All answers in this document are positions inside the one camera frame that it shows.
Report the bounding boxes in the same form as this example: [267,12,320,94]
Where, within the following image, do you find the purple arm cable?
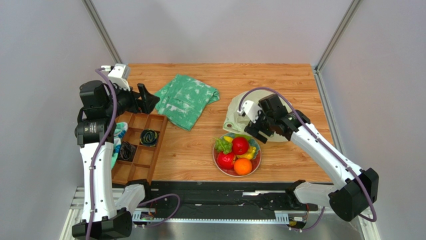
[84,67,181,240]
[236,86,378,233]

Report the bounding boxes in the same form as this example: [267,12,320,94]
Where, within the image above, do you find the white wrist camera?
[101,63,131,91]
[237,100,262,124]

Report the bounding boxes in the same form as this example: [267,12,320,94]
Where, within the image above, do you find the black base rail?
[144,180,319,221]

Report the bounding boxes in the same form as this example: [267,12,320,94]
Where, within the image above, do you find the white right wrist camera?
[237,100,262,124]

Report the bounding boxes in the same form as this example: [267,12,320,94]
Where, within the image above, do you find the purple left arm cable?
[84,67,181,240]

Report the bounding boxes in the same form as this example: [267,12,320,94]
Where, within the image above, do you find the translucent avocado print plastic bag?
[222,89,292,142]

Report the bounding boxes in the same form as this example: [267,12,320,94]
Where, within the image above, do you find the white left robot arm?
[71,80,160,240]

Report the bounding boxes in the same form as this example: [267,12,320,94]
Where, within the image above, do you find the floral red blue plate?
[212,133,262,177]

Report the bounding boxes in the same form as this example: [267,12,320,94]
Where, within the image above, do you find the red fake apple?
[216,151,236,170]
[232,136,250,155]

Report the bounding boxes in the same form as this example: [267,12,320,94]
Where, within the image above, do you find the teal white sock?
[111,121,129,169]

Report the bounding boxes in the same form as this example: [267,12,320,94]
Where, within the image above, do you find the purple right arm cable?
[236,86,378,233]

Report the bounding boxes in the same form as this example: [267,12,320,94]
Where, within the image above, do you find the orange fake orange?
[233,158,253,176]

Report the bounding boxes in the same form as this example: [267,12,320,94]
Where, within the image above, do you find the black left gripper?
[103,81,159,119]

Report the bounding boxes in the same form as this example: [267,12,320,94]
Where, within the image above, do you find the wooden compartment tray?
[111,112,168,185]

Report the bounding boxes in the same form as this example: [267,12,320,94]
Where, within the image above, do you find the yellow fake banana bunch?
[222,135,258,160]

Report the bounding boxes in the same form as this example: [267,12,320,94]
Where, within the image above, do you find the green tie-dye cloth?
[154,74,220,131]

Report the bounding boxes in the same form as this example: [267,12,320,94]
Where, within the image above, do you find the aluminium frame rail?
[59,186,382,240]

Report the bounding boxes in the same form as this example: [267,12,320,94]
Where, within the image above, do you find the black coiled cord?
[118,141,137,162]

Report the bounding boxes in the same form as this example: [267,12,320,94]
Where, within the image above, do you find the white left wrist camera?
[101,63,131,91]

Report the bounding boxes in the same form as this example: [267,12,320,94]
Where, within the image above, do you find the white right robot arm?
[237,93,379,222]

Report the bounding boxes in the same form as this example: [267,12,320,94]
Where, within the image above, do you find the green fake grapes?
[214,137,233,155]

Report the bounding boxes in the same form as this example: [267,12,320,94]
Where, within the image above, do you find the green fake apple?
[234,134,251,141]

